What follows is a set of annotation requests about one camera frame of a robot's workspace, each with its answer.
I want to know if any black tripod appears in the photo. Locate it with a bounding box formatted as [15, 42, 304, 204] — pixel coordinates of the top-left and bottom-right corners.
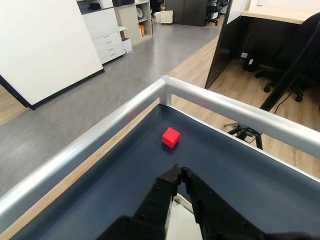
[223, 21, 320, 151]

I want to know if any white rolling bin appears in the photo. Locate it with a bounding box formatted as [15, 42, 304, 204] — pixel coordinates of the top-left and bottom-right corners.
[154, 9, 174, 25]

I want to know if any white drawer cabinet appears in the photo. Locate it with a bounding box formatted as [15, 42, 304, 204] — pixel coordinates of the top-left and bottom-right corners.
[81, 6, 128, 65]

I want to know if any beige open shelf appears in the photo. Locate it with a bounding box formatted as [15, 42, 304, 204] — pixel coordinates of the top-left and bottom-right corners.
[113, 1, 154, 47]

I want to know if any black office chair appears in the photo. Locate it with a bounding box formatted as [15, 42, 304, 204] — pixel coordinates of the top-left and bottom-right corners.
[204, 0, 230, 27]
[254, 12, 320, 103]

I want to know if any silver aluminium table rail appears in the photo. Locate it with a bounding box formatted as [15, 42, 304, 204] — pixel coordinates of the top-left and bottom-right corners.
[0, 74, 320, 218]

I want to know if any red cube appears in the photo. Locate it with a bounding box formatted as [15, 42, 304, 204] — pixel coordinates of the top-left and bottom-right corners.
[161, 126, 181, 149]

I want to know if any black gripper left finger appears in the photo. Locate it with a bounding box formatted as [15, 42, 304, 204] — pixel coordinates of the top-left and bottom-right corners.
[96, 163, 183, 240]

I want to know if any dark brown cabinet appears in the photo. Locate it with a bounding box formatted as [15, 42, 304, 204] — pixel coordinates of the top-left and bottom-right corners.
[164, 0, 208, 27]

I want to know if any black floor cable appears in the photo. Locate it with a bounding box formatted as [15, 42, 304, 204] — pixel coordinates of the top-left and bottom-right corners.
[274, 91, 295, 115]

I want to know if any white cardboard box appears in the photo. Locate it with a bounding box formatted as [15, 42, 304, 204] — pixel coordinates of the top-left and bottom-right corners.
[120, 36, 133, 55]

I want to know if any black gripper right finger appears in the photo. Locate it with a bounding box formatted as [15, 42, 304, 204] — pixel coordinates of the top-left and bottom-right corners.
[181, 166, 266, 240]

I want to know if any black desk with wood top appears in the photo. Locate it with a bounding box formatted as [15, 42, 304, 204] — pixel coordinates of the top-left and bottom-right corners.
[204, 4, 320, 90]

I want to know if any white whiteboard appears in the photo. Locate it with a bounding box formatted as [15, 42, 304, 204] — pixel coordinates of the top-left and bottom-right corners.
[0, 0, 105, 111]

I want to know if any beige square box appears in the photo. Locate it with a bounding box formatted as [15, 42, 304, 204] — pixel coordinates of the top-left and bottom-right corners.
[166, 193, 202, 240]

